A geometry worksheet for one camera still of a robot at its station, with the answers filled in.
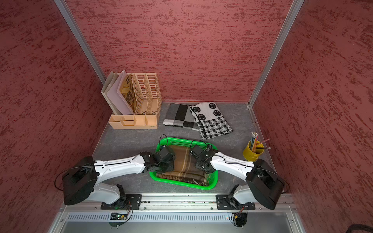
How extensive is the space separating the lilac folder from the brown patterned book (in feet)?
0.07

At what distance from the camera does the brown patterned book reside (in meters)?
0.97

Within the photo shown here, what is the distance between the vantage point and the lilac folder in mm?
891
